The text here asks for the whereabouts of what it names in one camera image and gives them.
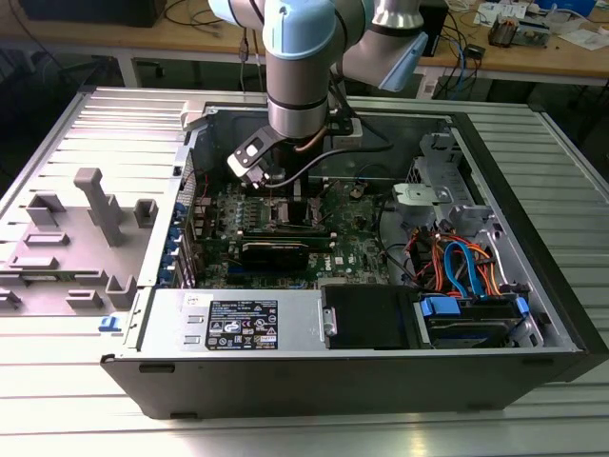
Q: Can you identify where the white paper sheet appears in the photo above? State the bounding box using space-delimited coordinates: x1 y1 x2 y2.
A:
556 28 609 51

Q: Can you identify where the copper finned heat sink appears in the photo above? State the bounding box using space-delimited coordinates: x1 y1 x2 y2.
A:
489 13 522 48

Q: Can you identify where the blue cable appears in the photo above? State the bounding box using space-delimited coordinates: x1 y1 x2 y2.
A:
449 40 470 91

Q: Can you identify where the black open PC case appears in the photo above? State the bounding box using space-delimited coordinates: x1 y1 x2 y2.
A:
99 97 609 421

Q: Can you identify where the grey plastic parts rack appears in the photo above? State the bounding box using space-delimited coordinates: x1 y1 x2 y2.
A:
0 167 161 315

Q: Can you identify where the white camera box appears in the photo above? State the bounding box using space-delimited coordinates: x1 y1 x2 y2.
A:
326 117 363 149

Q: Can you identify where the large black case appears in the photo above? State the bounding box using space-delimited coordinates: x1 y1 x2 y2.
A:
18 0 167 29

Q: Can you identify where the copper coloured cable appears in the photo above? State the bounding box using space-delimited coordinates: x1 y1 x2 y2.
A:
293 129 326 152

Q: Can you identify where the black hard disk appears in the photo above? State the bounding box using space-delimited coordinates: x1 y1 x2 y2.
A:
427 316 518 348

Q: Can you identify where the silver power supply with label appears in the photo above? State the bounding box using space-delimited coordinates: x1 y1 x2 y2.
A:
124 288 329 353

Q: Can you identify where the metal socket cover frame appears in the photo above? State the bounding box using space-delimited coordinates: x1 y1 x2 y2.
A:
308 180 346 210

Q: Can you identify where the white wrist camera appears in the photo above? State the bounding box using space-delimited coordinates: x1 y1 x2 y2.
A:
226 125 283 192

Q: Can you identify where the pale grey case latch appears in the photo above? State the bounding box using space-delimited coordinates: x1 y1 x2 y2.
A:
180 100 213 132

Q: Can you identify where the green motherboard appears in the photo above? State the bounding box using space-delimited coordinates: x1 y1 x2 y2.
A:
189 178 405 291

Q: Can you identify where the black camera cable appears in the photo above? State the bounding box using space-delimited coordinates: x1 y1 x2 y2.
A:
264 111 394 189

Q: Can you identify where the black graphics card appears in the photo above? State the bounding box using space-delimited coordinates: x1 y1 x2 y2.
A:
237 240 310 272

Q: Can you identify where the blue flat wire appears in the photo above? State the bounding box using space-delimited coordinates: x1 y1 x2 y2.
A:
444 241 486 299

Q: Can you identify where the wooden desk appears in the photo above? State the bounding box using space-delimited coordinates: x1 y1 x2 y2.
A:
0 0 609 89

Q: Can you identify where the white printed card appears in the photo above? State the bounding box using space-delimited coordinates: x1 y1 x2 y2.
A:
473 2 505 28

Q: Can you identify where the blue disk carrier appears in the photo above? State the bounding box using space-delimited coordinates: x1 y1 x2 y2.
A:
418 294 532 351

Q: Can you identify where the tall black box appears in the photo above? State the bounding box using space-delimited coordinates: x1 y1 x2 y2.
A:
421 0 451 58

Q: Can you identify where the CPU socket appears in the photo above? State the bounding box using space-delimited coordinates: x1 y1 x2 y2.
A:
270 195 324 232

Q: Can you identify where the green RAM stick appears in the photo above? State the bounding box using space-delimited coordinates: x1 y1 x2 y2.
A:
240 236 337 253

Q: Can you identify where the silver metal drive cage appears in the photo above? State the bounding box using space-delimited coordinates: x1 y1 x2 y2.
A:
389 132 501 229

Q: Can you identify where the grey metal device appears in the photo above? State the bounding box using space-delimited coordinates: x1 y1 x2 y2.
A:
516 16 556 49

